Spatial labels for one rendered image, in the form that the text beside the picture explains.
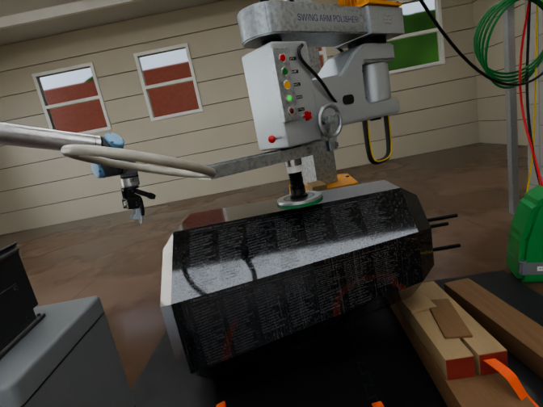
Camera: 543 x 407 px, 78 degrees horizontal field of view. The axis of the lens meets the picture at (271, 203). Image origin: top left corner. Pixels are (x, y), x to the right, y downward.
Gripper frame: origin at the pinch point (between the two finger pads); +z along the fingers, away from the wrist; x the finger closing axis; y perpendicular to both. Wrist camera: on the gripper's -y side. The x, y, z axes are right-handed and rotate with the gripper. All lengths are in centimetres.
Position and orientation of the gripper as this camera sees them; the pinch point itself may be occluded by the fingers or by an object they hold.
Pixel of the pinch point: (142, 221)
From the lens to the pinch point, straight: 197.3
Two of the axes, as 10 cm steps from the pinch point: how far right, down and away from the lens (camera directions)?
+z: 1.1, 9.7, 2.0
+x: 7.2, 0.6, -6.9
